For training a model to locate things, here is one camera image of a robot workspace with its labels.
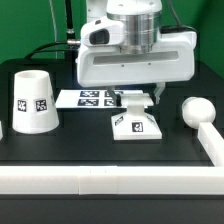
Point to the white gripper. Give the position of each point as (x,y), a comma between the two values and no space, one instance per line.
(101,61)

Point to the white lamp base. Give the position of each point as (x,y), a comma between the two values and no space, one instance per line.
(135,123)

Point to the white lamp bulb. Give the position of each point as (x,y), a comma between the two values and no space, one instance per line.
(196,110)

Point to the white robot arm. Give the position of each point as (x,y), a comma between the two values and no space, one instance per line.
(141,19)

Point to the white lamp shade cone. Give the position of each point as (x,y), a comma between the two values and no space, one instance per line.
(34,109)

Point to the white marker sheet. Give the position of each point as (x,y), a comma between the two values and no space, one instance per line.
(72,99)

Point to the white right fence wall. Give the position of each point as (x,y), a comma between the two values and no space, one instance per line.
(212,142)

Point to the white fence wall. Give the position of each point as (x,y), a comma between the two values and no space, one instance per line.
(212,142)
(112,180)

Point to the white front fence wall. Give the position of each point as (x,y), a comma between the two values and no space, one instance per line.
(112,180)

